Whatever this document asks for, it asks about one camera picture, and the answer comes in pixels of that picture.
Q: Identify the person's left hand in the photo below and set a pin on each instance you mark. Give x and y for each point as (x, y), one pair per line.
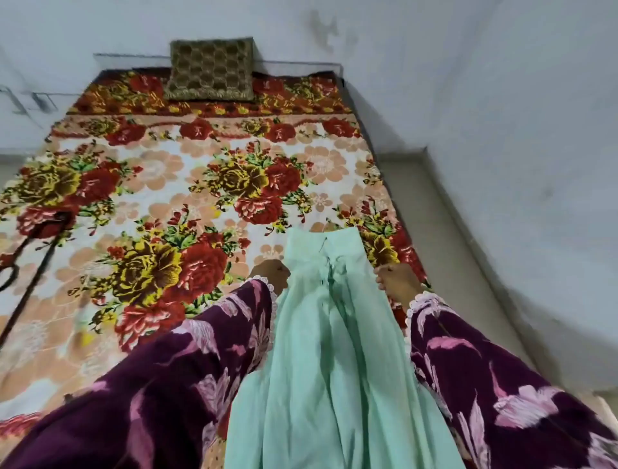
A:
(271, 276)

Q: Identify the floral red and yellow bedsheet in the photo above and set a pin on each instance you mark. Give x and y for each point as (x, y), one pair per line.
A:
(159, 183)

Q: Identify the metal bed headboard rail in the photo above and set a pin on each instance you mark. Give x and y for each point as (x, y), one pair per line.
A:
(309, 63)

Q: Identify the mint green shirt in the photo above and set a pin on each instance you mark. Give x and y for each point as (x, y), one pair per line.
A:
(333, 367)

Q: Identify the person's right forearm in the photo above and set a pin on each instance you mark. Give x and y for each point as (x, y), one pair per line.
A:
(502, 386)

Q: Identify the person's left forearm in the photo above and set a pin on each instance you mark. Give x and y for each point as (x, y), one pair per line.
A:
(159, 386)

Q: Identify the grey wall conduit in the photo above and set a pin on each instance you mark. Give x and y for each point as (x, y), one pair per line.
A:
(41, 102)

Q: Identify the olive patterned cushion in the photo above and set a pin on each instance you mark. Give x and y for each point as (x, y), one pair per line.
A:
(210, 70)

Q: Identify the black hanger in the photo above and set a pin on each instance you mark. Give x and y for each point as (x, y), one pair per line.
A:
(30, 289)

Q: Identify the person's right hand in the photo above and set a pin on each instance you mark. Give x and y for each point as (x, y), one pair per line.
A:
(398, 285)

